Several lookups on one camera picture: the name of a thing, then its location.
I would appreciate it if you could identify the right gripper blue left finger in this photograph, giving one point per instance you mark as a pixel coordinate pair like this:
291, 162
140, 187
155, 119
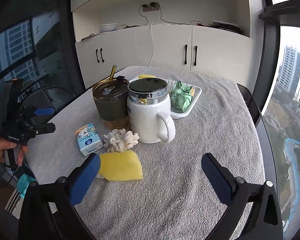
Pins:
82, 177

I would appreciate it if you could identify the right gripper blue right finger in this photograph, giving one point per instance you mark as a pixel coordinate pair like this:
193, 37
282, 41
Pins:
219, 177

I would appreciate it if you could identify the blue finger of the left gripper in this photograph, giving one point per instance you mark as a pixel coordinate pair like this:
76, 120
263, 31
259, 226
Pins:
44, 111
35, 130

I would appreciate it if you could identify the blue tissue pack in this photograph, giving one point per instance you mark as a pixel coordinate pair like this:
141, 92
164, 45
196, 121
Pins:
88, 139

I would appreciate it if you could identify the yellow rounded sponge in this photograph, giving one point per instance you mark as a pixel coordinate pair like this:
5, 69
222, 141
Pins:
120, 166

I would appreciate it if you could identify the cream chenille scrunchie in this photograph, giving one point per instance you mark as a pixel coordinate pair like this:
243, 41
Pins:
119, 140

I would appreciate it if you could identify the green cloth scrunchie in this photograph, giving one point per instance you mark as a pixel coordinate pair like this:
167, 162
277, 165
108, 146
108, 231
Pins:
181, 97

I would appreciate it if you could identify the yellow tissue pack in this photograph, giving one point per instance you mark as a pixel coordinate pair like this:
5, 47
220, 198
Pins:
192, 92

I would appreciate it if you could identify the yellow rectangular sponge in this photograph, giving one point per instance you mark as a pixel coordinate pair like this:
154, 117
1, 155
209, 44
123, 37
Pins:
142, 76

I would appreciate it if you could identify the person left hand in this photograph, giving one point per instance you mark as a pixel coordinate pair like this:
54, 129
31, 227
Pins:
4, 145

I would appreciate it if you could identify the dark wicker chair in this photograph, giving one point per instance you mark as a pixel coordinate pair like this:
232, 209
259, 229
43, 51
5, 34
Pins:
54, 98

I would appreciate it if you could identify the green sleeved glass tumbler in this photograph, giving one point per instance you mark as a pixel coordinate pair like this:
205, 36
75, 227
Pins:
110, 97

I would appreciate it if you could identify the white ceramic mug chrome lid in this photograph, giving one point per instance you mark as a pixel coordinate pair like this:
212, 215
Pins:
153, 130

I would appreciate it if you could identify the white bowl on cabinet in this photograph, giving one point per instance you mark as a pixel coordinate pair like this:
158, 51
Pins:
103, 28

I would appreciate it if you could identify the white cabinet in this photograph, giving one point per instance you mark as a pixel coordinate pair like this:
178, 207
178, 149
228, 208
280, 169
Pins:
212, 37

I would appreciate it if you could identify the wall power socket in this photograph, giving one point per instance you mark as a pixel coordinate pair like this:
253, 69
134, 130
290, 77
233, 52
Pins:
153, 6

